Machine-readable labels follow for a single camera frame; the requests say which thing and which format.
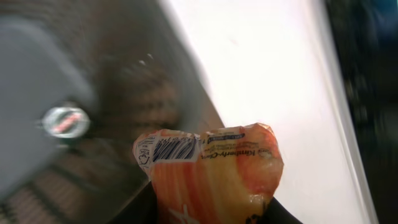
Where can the green Zam-Buk ointment box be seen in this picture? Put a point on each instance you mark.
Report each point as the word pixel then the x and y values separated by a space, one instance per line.
pixel 66 122

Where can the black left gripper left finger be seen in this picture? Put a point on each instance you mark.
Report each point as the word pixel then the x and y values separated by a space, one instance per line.
pixel 141 210

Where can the grey plastic mesh basket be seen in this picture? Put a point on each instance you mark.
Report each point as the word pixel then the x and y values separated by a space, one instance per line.
pixel 81 80

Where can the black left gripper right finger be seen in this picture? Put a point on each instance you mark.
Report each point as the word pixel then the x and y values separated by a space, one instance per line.
pixel 277 214

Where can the orange tissue packet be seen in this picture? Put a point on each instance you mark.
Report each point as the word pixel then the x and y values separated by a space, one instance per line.
pixel 226 175

